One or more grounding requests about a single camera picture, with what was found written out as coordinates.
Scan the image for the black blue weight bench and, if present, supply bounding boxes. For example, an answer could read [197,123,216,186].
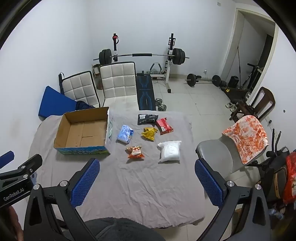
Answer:
[136,72,156,111]

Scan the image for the white door frame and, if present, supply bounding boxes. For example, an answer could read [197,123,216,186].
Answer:
[222,8,280,107]

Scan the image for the yellow snack packet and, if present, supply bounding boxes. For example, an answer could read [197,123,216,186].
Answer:
[142,127,158,141]

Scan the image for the grey chair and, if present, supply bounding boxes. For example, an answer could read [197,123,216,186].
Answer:
[196,137,257,179]

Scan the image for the white squat rack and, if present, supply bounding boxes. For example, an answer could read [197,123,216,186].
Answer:
[111,33,176,94]

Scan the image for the cardboard box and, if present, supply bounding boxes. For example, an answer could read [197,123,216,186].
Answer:
[54,107,111,156]

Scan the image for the white quilted chair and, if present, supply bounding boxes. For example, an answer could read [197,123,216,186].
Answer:
[99,61,137,108]
[61,71,100,108]

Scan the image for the person's dark fleece clothing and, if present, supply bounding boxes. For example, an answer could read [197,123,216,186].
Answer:
[84,217,167,241]

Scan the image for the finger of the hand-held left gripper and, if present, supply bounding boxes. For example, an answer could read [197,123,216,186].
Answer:
[0,151,13,169]
[14,154,43,179]

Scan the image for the barbell with black plates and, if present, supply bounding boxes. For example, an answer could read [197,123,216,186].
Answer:
[93,48,190,65]

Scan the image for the dark blue cloth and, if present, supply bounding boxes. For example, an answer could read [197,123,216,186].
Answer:
[75,101,95,111]

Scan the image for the blue white soft packet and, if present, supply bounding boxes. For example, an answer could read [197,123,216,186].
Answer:
[117,125,134,142]

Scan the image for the red snack packet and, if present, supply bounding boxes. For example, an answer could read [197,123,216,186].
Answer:
[155,117,174,135]

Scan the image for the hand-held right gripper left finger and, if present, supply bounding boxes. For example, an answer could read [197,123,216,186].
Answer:
[24,158,100,241]

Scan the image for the black blue handle bar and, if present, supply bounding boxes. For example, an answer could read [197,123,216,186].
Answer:
[58,72,65,95]

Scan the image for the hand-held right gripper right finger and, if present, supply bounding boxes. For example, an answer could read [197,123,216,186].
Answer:
[195,158,271,241]

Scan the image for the black speaker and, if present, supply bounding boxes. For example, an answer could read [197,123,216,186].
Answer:
[228,76,241,88]

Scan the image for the dark wooden chair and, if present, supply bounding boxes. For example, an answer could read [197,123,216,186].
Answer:
[229,87,276,122]

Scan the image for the black snack packet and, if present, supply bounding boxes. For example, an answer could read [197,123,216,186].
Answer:
[137,114,159,126]

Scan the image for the black exercise machine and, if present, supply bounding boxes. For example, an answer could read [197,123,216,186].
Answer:
[257,130,296,209]

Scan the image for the grey tablecloth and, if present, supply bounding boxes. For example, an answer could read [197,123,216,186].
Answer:
[29,111,206,229]

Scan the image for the blue foam mat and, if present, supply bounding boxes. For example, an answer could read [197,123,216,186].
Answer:
[38,86,78,121]

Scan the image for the person's left hand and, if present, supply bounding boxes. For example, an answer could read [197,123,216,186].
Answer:
[5,205,24,241]

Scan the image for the orange floral towel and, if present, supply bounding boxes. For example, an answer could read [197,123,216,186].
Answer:
[222,115,269,165]

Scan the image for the short barbell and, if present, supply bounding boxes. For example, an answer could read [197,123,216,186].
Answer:
[184,73,222,87]

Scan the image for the grey cable row handle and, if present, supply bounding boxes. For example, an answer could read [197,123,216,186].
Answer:
[150,62,163,75]

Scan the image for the orange snack packet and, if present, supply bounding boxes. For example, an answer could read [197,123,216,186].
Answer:
[125,145,145,159]

